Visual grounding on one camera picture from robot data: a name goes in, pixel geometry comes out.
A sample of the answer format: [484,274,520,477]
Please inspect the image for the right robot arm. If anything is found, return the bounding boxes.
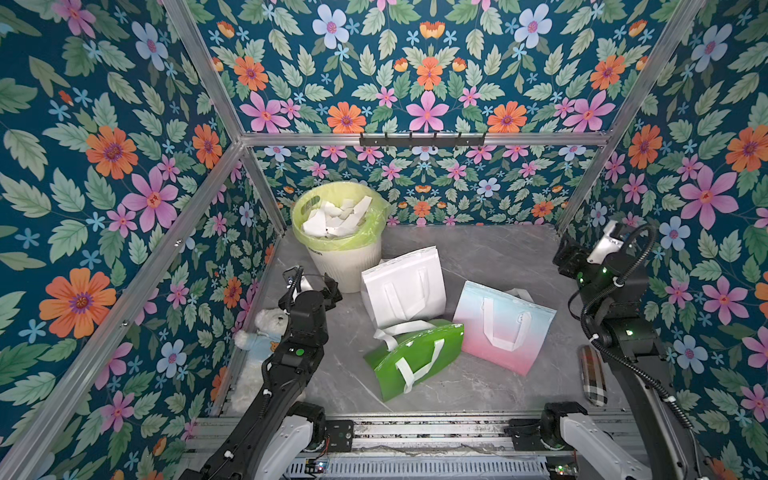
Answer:
[539,222,712,479]

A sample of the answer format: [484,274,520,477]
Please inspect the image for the aluminium crossbar left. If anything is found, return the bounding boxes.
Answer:
[1,141,245,479]

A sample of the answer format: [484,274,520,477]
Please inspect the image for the white plush toy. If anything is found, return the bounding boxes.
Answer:
[228,308,289,415]

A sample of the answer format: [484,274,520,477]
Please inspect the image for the green plastic bin liner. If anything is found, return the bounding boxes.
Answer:
[291,182,390,252]

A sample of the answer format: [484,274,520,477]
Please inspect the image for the white ribbed trash bin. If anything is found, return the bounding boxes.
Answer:
[308,239,382,294]

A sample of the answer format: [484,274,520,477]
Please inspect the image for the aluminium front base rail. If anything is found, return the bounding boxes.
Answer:
[186,410,646,457]

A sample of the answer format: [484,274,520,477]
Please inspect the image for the aluminium frame post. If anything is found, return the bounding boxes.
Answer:
[163,0,287,238]
[557,0,706,235]

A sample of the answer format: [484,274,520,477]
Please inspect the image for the aluminium crossbar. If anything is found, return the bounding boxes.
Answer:
[1,141,245,479]
[241,132,610,148]

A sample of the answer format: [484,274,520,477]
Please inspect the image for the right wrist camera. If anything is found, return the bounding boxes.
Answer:
[587,220,623,265]

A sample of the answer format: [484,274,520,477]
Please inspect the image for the plaid pouch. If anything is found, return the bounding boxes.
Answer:
[578,345,608,407]

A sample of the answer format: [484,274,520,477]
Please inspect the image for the green white tote bag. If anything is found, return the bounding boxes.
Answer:
[364,319,464,402]

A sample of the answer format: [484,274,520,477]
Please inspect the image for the pink blue gradient tote bag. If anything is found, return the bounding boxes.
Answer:
[453,281,557,376]

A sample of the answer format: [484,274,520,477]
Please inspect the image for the aluminium frame post right rear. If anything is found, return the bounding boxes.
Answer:
[557,0,706,235]

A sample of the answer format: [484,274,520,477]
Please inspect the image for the aluminium crossbar rear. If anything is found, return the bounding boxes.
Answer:
[241,132,610,148]

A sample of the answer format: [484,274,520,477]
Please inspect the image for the aluminium frame post left rear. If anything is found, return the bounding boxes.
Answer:
[163,0,287,238]

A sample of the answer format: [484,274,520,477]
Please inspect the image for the black hook rack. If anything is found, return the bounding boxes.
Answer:
[358,132,486,149]

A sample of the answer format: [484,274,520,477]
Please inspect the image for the white perforated cable tray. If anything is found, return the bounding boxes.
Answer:
[280,457,550,479]

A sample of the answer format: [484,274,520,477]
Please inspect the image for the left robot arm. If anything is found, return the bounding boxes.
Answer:
[180,266,342,479]

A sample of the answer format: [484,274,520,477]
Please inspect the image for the torn paper pieces in bin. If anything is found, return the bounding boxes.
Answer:
[302,196,373,239]

